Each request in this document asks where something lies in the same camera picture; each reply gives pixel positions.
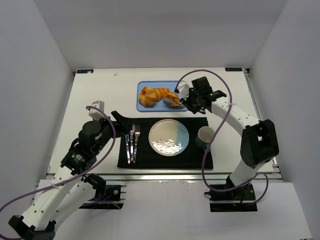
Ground metal tongs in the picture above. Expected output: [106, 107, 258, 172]
[163, 92, 186, 108]

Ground orange bagel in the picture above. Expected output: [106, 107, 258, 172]
[163, 92, 180, 104]

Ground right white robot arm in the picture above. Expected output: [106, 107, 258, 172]
[176, 77, 279, 189]

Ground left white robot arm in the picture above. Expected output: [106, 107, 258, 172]
[8, 107, 133, 240]

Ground brown bread slice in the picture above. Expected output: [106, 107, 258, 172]
[169, 103, 185, 108]

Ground round knotted bread roll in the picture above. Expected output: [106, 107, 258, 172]
[138, 86, 157, 107]

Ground silver spoon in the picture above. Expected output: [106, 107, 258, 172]
[129, 124, 136, 164]

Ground silver knife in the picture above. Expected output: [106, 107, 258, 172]
[125, 134, 131, 164]

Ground silver fork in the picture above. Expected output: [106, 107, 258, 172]
[132, 124, 141, 164]

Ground dark green mug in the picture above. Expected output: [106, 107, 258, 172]
[195, 126, 215, 151]

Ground blue plastic tray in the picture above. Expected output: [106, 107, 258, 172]
[136, 80, 187, 112]

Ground right blue corner label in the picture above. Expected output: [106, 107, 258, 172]
[224, 67, 243, 72]

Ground blue corner label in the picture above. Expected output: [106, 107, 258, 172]
[76, 69, 94, 74]
[224, 67, 243, 72]

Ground white and blue plate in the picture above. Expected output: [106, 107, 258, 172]
[148, 119, 190, 157]

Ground striped croissant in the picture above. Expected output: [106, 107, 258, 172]
[153, 87, 170, 102]

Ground black placemat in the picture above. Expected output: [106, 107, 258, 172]
[117, 117, 209, 170]

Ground left blue corner label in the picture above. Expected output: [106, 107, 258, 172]
[76, 69, 94, 74]

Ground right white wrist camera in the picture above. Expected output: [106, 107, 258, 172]
[174, 80, 190, 100]

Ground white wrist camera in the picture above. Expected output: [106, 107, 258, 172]
[88, 100, 105, 121]
[174, 80, 190, 100]

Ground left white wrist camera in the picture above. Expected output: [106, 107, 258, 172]
[88, 100, 105, 121]

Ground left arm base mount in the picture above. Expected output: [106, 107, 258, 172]
[78, 173, 127, 210]

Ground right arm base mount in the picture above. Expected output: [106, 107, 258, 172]
[204, 183, 258, 213]

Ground aluminium frame rail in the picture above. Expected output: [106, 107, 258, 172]
[41, 161, 284, 184]

